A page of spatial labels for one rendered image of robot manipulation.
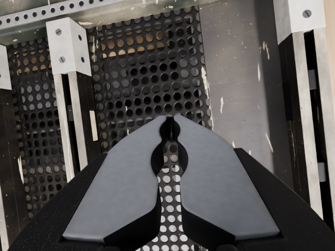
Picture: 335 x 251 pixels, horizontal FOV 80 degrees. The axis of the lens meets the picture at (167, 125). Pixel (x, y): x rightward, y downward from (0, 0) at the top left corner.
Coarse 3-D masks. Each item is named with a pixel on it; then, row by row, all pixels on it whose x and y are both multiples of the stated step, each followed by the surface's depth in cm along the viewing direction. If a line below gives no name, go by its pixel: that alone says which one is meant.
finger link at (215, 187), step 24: (192, 144) 9; (216, 144) 9; (192, 168) 8; (216, 168) 8; (240, 168) 8; (192, 192) 7; (216, 192) 7; (240, 192) 7; (192, 216) 6; (216, 216) 6; (240, 216) 6; (264, 216) 6; (192, 240) 7; (216, 240) 6
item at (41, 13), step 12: (72, 0) 48; (84, 0) 48; (96, 0) 47; (108, 0) 47; (120, 0) 46; (24, 12) 50; (36, 12) 50; (48, 12) 49; (60, 12) 49; (72, 12) 48; (0, 24) 51; (12, 24) 51
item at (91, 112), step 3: (90, 111) 52; (93, 111) 53; (90, 114) 52; (93, 114) 53; (90, 117) 51; (93, 117) 53; (93, 120) 53; (93, 123) 53; (93, 126) 52; (93, 129) 52; (96, 129) 54; (93, 132) 52; (96, 132) 54; (93, 135) 52; (96, 135) 53; (93, 138) 52; (96, 138) 53
